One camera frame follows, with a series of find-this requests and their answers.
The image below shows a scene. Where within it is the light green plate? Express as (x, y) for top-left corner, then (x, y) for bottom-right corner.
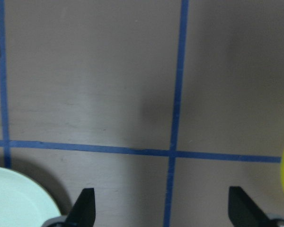
(0, 167), (61, 227)

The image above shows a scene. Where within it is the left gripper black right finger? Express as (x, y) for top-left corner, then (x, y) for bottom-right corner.
(228, 186), (274, 227)

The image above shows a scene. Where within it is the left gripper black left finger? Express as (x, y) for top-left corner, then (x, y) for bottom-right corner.
(65, 188), (95, 227)

